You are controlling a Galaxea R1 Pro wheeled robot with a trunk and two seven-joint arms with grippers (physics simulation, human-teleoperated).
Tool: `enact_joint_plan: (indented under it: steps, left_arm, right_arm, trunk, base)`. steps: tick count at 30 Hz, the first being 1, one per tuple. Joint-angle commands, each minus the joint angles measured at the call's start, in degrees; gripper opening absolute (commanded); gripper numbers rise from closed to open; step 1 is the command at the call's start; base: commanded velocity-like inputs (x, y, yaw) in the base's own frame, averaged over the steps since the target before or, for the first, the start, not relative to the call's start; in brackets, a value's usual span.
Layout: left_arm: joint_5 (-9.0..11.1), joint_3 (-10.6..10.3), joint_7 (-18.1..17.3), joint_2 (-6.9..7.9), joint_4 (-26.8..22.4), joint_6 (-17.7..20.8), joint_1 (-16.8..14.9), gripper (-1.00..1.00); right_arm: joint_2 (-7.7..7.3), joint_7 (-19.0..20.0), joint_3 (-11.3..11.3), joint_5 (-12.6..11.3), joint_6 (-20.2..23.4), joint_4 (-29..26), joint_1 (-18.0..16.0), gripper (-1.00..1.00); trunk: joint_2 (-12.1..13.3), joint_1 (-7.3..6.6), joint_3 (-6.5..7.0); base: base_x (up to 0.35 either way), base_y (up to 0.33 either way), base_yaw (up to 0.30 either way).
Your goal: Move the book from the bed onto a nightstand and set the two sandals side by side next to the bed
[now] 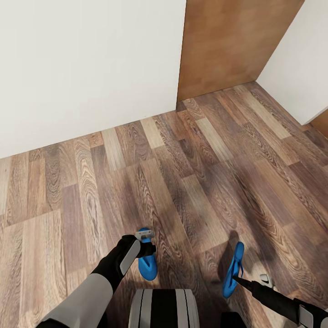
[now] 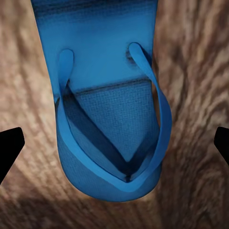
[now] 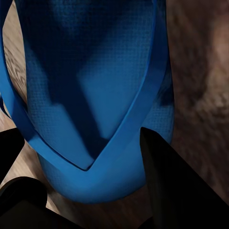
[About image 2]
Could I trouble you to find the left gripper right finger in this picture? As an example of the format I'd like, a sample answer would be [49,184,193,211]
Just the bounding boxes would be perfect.
[214,127,229,165]

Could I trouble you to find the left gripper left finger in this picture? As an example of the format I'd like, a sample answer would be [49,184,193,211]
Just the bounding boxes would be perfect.
[0,127,25,184]

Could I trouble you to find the sandal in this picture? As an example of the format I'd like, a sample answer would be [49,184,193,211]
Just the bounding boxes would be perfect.
[31,0,172,202]

